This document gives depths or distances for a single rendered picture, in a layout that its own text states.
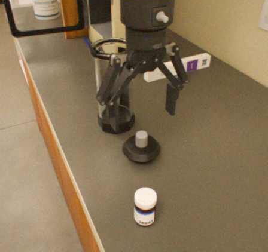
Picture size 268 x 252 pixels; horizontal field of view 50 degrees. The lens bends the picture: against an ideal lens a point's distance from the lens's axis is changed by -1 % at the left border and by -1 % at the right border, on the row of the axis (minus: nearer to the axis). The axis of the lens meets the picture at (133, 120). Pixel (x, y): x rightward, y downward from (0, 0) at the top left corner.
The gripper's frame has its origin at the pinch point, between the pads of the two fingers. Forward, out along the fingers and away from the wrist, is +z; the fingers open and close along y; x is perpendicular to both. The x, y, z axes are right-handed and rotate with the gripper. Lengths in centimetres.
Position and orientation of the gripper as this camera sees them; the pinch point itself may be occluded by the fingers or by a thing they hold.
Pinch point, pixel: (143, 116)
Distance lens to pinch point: 63.0
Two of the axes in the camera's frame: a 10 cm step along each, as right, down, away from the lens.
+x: -4.4, -5.5, 7.1
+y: 9.0, -2.6, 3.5
